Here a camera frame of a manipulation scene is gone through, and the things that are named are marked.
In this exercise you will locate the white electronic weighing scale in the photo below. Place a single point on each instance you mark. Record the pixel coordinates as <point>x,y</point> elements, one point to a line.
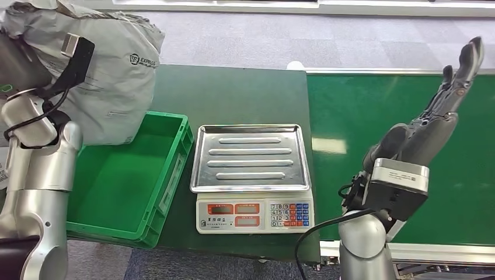
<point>249,162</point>

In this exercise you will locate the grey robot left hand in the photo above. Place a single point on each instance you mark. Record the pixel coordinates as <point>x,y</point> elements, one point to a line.
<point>19,65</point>

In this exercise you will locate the grey courier package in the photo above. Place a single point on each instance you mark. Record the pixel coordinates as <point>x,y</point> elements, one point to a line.
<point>112,89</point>

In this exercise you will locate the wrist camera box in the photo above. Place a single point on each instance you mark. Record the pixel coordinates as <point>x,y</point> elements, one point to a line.
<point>77,58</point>
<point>398,189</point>

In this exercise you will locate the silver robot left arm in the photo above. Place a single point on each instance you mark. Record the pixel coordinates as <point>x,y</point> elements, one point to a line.
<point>38,193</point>

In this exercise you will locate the white courier bag red print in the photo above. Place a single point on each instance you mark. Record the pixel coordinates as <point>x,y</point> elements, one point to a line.
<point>2,173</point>

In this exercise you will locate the white round knob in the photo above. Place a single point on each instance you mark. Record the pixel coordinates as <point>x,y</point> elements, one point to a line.
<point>295,65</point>

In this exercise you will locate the green conveyor belt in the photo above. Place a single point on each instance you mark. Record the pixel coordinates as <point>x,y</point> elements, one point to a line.
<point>348,108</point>

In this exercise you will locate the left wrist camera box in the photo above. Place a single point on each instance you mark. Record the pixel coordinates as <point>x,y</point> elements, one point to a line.
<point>77,58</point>

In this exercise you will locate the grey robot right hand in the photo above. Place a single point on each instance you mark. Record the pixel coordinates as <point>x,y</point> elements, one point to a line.
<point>425,135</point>

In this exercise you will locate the white low ledge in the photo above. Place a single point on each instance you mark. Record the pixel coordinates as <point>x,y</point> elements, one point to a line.
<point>270,4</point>

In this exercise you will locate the green plastic basket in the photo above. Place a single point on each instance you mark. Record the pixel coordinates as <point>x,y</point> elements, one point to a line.
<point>112,185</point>

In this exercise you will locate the dark green table cover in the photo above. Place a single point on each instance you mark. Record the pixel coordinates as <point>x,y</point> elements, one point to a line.
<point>232,96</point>

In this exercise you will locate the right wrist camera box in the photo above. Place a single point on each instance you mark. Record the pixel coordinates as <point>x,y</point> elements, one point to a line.
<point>398,189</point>

